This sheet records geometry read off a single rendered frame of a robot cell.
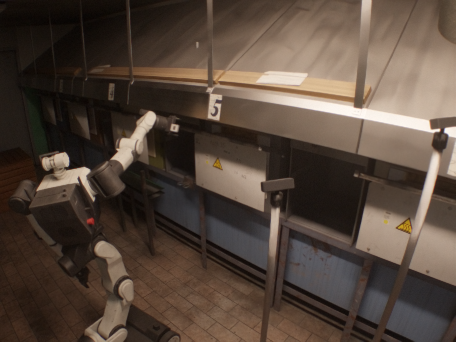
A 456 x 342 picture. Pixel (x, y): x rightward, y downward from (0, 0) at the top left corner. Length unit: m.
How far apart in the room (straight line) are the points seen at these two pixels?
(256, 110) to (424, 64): 0.83
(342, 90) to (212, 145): 1.01
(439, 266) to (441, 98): 0.78
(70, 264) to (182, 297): 1.27
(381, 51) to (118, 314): 2.09
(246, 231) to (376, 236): 1.10
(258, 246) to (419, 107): 1.57
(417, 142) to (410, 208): 0.39
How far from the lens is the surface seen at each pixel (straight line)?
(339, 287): 2.19
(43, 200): 1.44
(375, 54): 1.67
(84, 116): 3.82
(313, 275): 2.24
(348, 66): 1.61
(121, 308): 2.06
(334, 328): 2.56
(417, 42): 1.76
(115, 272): 1.88
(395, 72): 1.54
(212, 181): 2.17
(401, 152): 1.29
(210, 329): 2.45
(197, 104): 1.84
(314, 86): 1.46
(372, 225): 1.65
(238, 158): 1.94
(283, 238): 2.13
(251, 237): 2.40
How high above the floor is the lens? 1.90
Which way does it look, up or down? 22 degrees down
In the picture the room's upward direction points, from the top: straight up
